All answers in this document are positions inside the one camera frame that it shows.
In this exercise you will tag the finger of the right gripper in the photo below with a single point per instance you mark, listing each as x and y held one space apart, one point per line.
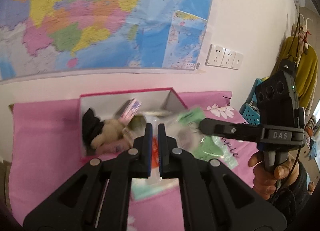
228 130

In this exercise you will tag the colourful wall map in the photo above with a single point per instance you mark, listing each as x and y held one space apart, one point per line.
41 37

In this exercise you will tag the yellow tissue pack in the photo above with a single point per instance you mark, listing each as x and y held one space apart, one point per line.
135 129

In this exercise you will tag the white wall socket panel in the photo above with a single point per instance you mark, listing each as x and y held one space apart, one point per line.
225 58

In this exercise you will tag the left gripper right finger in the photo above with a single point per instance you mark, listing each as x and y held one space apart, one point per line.
212 196

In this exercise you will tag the pink foil pouch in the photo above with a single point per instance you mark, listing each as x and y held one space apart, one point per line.
114 147

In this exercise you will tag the yellow hanging garment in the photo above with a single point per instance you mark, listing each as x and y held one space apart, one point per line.
297 50

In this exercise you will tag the pink floral tablecloth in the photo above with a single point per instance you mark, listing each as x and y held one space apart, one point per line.
46 152

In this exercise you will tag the pastel tissue pack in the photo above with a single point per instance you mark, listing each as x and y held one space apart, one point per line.
144 188

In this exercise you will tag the white red medical tape bag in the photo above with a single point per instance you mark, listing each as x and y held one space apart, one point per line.
184 128

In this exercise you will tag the pink cardboard box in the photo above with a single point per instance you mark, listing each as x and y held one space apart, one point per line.
105 106

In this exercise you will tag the beige bunny plush toy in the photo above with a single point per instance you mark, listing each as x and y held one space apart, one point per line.
112 131

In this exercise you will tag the black cloth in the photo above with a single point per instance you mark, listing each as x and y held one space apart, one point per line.
91 127

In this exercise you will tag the teal perforated plastic basket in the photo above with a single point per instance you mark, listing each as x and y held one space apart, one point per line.
249 110

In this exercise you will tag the person's right hand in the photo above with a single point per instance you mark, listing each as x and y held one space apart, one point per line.
264 181

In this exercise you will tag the pink floral pocket tissues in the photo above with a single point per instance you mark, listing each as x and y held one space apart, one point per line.
127 111

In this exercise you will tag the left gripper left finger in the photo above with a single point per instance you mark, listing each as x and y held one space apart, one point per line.
97 196

